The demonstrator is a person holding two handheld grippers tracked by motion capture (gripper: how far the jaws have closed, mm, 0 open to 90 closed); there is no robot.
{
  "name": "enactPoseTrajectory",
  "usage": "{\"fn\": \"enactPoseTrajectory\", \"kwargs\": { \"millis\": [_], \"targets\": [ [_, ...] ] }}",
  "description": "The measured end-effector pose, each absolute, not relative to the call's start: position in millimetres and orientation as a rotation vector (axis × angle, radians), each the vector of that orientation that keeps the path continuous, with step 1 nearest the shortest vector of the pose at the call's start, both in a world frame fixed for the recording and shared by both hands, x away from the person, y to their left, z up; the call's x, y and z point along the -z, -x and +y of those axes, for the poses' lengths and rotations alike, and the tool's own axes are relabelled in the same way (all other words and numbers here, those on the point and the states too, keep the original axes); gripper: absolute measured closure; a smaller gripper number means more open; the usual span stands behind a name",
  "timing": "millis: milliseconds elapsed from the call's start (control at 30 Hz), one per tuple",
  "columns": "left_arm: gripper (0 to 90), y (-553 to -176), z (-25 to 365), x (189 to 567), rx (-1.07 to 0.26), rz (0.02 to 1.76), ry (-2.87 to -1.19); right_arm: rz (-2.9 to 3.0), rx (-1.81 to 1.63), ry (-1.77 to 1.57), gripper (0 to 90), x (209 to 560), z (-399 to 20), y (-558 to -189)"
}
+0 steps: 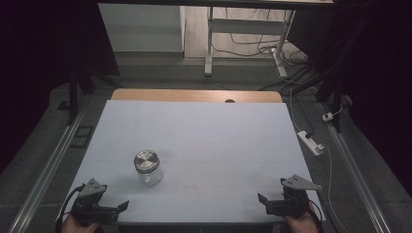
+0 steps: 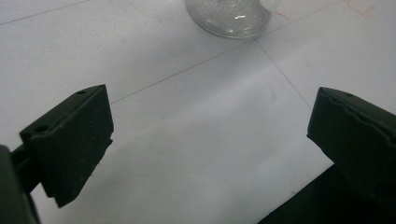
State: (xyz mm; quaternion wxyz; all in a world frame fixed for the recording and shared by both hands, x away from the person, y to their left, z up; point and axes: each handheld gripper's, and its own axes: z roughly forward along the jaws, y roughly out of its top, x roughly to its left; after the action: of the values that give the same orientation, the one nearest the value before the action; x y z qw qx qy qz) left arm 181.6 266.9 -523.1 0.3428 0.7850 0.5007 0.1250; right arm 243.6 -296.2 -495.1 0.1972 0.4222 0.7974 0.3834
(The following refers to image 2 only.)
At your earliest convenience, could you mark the clear glass jar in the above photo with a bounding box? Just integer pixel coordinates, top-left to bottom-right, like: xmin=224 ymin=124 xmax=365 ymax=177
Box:
xmin=185 ymin=0 xmax=281 ymax=40

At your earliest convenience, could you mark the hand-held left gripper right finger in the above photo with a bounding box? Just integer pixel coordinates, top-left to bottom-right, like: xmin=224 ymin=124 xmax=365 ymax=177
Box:
xmin=306 ymin=87 xmax=396 ymax=213

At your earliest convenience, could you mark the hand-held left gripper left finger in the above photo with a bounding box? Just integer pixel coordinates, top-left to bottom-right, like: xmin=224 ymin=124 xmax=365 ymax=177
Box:
xmin=19 ymin=84 xmax=115 ymax=208

